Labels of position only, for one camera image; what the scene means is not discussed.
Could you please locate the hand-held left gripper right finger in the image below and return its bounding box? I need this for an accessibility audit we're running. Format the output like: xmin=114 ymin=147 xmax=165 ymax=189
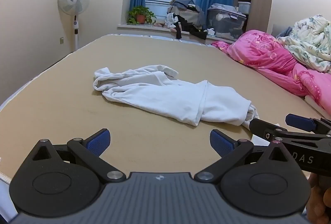
xmin=194 ymin=129 xmax=302 ymax=183

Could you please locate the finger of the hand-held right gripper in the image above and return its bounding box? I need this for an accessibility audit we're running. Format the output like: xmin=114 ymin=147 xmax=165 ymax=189
xmin=285 ymin=114 xmax=331 ymax=134
xmin=249 ymin=118 xmax=331 ymax=141

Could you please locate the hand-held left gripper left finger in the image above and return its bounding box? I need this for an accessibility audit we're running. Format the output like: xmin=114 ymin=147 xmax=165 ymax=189
xmin=22 ymin=128 xmax=127 ymax=185

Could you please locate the white shirt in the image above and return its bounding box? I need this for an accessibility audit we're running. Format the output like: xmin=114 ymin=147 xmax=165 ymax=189
xmin=93 ymin=65 xmax=281 ymax=147

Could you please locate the pile of clothes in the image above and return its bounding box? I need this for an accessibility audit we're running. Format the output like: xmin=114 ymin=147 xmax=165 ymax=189
xmin=165 ymin=0 xmax=207 ymax=31

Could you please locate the person's right hand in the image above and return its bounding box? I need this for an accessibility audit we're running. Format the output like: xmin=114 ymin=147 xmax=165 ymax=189
xmin=306 ymin=174 xmax=331 ymax=224

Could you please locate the pink quilt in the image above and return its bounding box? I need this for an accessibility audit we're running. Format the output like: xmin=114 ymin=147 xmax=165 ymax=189
xmin=211 ymin=30 xmax=331 ymax=111

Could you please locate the floral quilt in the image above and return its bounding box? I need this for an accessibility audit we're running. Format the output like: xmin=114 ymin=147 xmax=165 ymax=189
xmin=277 ymin=14 xmax=331 ymax=73

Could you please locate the grey-blue cloth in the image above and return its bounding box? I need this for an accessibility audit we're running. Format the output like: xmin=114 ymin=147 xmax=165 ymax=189
xmin=279 ymin=26 xmax=293 ymax=37

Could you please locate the clear plastic storage box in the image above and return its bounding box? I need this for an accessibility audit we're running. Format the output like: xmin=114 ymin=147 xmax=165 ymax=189
xmin=207 ymin=3 xmax=247 ymax=40

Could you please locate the black hanging garment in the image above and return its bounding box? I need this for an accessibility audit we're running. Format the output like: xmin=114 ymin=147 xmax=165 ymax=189
xmin=176 ymin=16 xmax=207 ymax=40

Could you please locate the small white bin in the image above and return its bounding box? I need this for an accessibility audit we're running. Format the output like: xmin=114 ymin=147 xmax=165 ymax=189
xmin=237 ymin=1 xmax=252 ymax=14

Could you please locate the potted green plant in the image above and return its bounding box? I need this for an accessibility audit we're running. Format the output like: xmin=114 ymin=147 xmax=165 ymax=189
xmin=127 ymin=6 xmax=157 ymax=25

